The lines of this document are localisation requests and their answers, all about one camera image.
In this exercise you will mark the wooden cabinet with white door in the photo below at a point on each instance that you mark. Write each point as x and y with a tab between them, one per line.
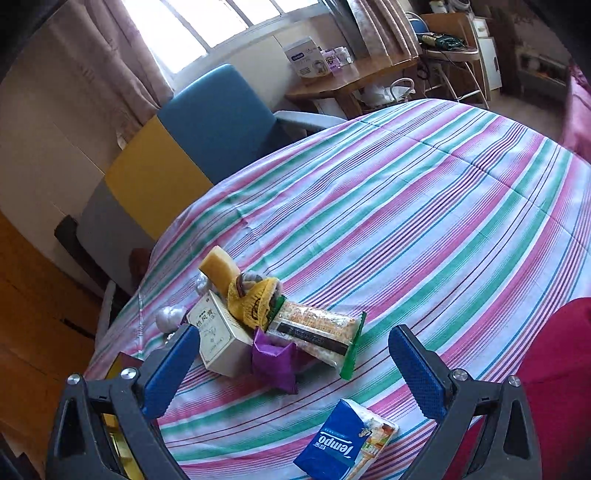
489	60

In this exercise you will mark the purple pouch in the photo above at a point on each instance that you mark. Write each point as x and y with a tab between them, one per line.
274	364

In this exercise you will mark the blue tissue packet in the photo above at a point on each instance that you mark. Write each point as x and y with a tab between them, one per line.
337	443

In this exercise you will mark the grey heater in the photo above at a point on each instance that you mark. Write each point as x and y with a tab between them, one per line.
540	74

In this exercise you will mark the red cloth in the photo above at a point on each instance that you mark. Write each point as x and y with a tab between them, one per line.
558	360

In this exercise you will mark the pink curtain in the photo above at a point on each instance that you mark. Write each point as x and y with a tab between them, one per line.
115	55
383	27

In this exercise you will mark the clear plastic wrapper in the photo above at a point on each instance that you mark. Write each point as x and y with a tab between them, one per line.
202	284

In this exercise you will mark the striped pink green bedsheet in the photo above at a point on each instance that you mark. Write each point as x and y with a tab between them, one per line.
415	207

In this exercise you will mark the white printed carton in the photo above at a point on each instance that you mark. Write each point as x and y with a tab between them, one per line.
304	57

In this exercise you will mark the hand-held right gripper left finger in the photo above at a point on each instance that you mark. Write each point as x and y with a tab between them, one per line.
168	369

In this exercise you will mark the beige cardboard box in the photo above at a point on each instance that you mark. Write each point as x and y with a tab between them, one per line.
217	341

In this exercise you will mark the window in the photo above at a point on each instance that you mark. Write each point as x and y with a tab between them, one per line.
207	23

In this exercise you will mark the red storage box yellow inside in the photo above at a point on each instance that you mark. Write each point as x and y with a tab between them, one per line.
122	360

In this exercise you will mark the white folding chair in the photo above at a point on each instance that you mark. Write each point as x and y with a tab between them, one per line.
457	55

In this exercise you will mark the white plastic bag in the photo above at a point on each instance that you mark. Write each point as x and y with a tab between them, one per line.
383	92

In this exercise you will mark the pink bedding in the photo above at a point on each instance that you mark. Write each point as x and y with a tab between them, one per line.
579	115

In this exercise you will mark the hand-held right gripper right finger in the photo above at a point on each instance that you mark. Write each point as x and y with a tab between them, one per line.
418	374

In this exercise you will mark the yellow sponge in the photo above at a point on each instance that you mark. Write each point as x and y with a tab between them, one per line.
219	267

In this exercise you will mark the blue yellow grey armchair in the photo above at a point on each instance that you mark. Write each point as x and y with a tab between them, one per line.
212	124

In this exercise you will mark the wooden side desk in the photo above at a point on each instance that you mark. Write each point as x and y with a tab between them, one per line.
351	78

